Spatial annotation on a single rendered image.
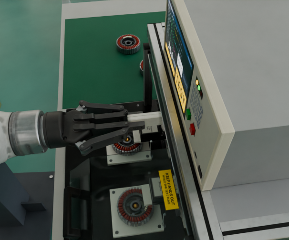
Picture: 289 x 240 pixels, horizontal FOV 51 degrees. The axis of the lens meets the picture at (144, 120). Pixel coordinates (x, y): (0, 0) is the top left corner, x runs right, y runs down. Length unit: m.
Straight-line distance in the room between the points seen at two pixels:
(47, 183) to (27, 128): 1.34
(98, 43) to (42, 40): 1.40
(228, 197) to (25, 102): 1.94
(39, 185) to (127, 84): 0.93
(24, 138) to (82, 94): 0.70
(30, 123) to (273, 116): 0.43
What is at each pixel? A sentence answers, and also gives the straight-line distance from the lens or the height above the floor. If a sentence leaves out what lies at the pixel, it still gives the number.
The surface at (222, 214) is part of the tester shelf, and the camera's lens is 0.63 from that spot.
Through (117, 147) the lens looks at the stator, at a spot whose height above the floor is 0.82.
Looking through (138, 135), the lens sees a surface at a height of 0.83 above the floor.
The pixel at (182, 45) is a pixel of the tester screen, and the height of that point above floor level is 1.27.
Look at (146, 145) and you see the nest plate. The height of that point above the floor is 0.78.
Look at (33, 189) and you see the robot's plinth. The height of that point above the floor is 0.02.
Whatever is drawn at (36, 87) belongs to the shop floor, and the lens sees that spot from 2.46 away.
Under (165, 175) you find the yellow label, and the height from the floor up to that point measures 1.07.
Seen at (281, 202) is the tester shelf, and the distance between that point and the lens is 0.68.
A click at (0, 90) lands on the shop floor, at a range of 2.55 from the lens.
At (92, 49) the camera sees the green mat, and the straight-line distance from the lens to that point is 1.49.
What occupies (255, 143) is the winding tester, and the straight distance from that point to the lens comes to 0.53.
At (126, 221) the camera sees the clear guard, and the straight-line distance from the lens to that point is 0.66.
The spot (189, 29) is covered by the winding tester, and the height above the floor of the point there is 1.32.
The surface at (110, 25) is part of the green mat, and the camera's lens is 1.63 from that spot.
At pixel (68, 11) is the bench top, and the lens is 1.77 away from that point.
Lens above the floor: 1.69
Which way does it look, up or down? 53 degrees down
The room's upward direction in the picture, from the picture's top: straight up
